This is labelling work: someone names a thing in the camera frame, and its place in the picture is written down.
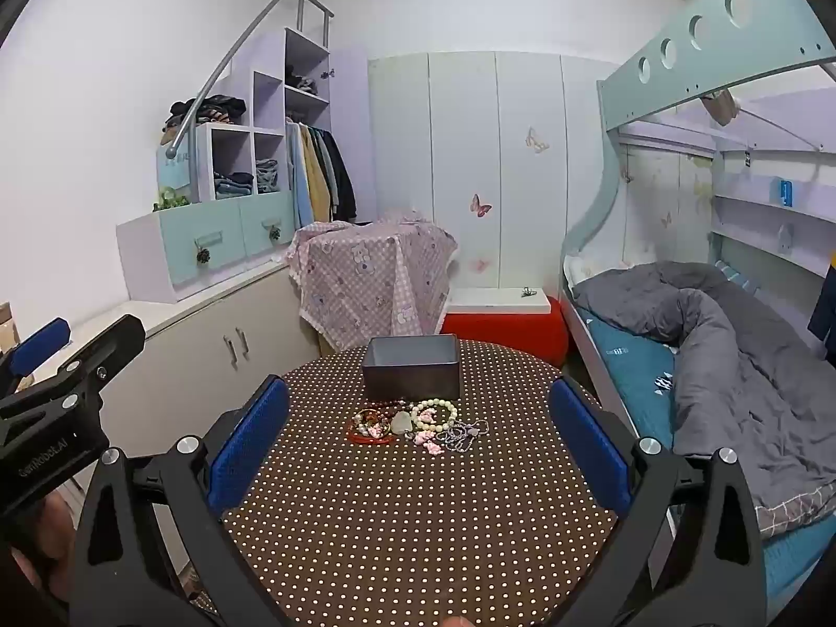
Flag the teal bed sheet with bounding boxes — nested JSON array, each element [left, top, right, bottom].
[[584, 320, 836, 608]]

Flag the pink checkered cloth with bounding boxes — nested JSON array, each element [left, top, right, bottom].
[[287, 209, 459, 355]]

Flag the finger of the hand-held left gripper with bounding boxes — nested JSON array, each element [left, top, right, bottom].
[[0, 315, 146, 422], [0, 318, 72, 399]]

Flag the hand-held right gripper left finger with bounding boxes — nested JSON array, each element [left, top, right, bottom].
[[68, 375, 292, 627]]

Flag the grey metal handrail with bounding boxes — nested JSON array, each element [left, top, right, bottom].
[[165, 0, 334, 159]]

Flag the brown hanging object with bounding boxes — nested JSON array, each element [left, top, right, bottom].
[[702, 90, 739, 125]]

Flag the grey metal box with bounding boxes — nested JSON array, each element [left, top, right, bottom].
[[362, 334, 461, 401]]

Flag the grey duvet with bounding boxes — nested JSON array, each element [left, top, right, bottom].
[[571, 261, 836, 530]]

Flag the white bead bracelet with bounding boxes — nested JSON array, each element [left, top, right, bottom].
[[411, 398, 459, 435]]

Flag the dark pile of clothes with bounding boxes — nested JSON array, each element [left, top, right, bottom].
[[163, 97, 248, 130]]

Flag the brown polka dot tablecloth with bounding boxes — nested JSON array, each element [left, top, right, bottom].
[[222, 340, 631, 627]]

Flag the lilac stair shelf cabinet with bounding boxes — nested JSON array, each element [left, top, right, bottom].
[[118, 26, 367, 305]]

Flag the wide teal drawer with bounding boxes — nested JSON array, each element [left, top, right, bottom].
[[160, 212, 244, 287]]

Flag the silver chain necklace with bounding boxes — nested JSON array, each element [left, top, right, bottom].
[[436, 419, 491, 455]]

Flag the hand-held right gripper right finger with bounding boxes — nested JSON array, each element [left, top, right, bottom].
[[549, 377, 768, 627]]

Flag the teal bunk bed frame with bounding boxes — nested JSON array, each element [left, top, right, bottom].
[[560, 0, 836, 615]]

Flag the beige low cabinet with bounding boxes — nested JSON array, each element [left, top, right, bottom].
[[32, 261, 321, 471]]

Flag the hanging clothes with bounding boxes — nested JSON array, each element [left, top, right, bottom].
[[285, 119, 358, 228]]

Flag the red stool with white top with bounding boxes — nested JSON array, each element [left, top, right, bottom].
[[440, 287, 568, 367]]

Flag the dark blue garment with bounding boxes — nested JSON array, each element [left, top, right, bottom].
[[808, 251, 836, 360]]

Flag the red bead bracelet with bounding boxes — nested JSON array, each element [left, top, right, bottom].
[[346, 408, 399, 448]]

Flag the narrow teal drawer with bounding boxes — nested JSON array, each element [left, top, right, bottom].
[[238, 192, 296, 256]]

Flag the folded dark blue clothes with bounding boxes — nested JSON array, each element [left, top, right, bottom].
[[214, 171, 254, 199]]

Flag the white wardrobe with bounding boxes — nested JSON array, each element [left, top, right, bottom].
[[367, 51, 618, 292]]

